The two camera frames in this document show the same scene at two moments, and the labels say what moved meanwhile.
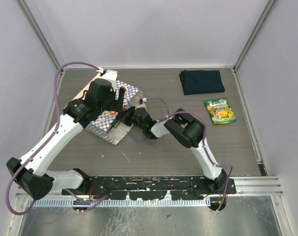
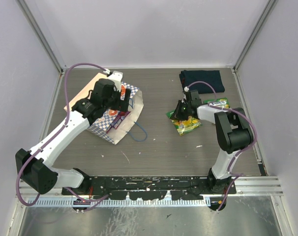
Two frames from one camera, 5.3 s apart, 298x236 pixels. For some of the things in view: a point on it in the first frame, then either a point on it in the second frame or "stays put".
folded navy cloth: (201, 81) stays put
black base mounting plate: (145, 188) stays put
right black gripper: (126, 115) to (177, 115)
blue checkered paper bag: (100, 125) stays put
